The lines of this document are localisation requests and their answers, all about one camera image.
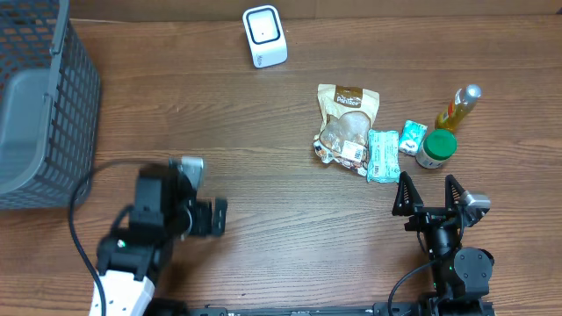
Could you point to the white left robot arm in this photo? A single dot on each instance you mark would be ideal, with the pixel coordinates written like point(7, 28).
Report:
point(139, 246)

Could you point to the teal tissue packet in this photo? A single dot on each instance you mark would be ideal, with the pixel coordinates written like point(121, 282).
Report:
point(411, 138)

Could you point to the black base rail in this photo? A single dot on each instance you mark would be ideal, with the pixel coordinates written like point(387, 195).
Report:
point(303, 310)

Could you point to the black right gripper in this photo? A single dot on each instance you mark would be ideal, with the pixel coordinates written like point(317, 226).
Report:
point(401, 208)

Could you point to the brown snack pouch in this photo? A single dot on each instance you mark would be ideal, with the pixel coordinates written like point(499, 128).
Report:
point(348, 114)

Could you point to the yellow oil bottle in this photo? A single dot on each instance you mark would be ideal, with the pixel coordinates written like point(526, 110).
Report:
point(459, 107)

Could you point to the green lid jar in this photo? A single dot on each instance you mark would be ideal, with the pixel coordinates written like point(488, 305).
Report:
point(436, 149)

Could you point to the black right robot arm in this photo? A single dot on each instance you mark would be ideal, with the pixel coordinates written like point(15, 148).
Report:
point(460, 275)

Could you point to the mint wet wipes pack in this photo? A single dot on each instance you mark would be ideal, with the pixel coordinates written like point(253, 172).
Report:
point(383, 164)

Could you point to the grey plastic mesh basket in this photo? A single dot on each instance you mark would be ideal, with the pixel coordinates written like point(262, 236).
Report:
point(50, 100)

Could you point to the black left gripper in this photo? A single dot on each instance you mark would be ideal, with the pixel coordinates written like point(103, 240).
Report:
point(219, 216)

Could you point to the white barcode scanner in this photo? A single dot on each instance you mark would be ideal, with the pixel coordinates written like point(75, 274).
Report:
point(265, 35)

